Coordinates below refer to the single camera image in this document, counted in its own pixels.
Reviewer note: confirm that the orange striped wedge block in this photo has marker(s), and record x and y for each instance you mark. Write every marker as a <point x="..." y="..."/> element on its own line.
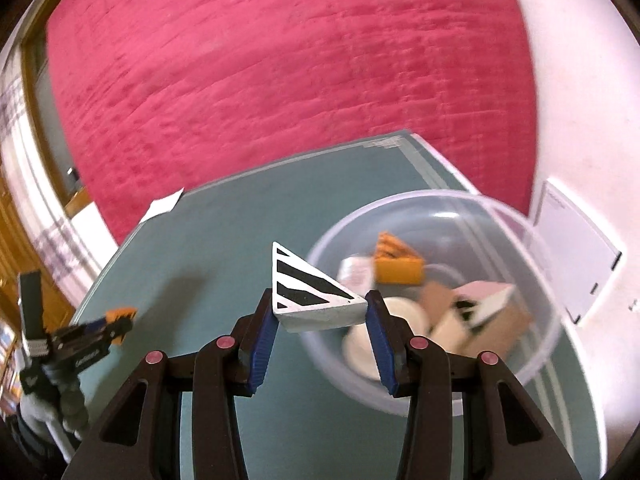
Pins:
<point x="400" y="267"/>

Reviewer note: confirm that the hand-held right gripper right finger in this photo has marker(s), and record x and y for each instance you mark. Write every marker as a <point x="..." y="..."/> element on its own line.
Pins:
<point x="380" y="345"/>

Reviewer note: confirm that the white patterned curtain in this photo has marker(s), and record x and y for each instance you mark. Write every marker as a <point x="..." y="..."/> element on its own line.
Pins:
<point x="30" y="200"/>

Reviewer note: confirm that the red quilted blanket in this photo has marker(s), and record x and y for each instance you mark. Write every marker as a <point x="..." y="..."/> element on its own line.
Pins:
<point x="275" y="85"/>

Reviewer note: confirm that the dark bottle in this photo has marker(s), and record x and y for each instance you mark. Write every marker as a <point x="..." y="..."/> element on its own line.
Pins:
<point x="73" y="177"/>

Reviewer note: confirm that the white zebra-striped triangle block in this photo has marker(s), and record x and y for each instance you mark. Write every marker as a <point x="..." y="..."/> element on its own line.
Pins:
<point x="310" y="300"/>

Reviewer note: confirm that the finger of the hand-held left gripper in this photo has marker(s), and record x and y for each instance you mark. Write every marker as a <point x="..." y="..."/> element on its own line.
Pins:
<point x="92" y="329"/>
<point x="100" y="347"/>

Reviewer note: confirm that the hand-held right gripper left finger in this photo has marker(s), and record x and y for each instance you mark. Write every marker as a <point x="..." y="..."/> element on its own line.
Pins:
<point x="262" y="340"/>

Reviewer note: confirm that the wooden window frame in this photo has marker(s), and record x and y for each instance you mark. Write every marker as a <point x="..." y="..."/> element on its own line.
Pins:
<point x="45" y="135"/>

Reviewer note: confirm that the brown wooden block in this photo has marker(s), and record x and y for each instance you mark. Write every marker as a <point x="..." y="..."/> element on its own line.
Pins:
<point x="510" y="325"/>

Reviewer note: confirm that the wooden door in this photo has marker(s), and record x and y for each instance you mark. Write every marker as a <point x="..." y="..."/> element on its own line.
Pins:
<point x="20" y="260"/>

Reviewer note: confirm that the white rectangular block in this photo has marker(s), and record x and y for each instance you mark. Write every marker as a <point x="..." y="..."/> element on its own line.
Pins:
<point x="487" y="295"/>

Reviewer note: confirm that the white power adapter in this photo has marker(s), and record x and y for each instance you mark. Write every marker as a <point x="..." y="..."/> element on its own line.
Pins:
<point x="356" y="270"/>

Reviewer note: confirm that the white board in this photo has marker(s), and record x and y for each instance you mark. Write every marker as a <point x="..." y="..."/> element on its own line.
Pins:
<point x="575" y="245"/>

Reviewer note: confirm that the person's left hand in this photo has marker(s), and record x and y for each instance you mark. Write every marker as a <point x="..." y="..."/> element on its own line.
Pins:
<point x="55" y="405"/>

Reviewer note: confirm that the green table mat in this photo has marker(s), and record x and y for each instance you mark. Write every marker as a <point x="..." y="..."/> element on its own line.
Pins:
<point x="225" y="235"/>

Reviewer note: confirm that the white round block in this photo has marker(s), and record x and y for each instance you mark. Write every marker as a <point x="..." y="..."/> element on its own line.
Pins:
<point x="357" y="350"/>

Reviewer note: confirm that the thin orange striped block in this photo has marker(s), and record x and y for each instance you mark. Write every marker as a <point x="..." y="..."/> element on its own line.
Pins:
<point x="122" y="314"/>

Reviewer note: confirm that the clear plastic bowl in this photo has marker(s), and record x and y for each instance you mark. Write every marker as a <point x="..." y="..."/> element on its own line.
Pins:
<point x="500" y="240"/>

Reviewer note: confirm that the beige striped wedge block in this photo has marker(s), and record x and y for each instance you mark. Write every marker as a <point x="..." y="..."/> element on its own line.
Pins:
<point x="450" y="327"/>

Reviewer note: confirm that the white paper sheet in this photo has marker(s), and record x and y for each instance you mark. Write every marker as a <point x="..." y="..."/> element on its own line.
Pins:
<point x="162" y="205"/>

